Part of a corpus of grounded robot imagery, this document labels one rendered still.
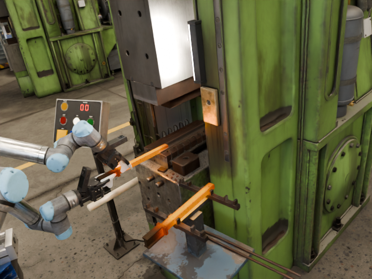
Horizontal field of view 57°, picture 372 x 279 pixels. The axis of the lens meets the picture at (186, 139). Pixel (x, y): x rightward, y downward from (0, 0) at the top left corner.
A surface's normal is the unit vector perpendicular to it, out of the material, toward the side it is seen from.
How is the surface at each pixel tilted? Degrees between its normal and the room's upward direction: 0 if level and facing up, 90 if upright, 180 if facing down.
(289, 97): 90
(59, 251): 0
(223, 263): 0
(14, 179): 85
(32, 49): 90
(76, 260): 0
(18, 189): 85
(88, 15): 79
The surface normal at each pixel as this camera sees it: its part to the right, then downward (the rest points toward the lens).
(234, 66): -0.72, 0.39
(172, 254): -0.11, -0.88
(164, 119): 0.68, 0.27
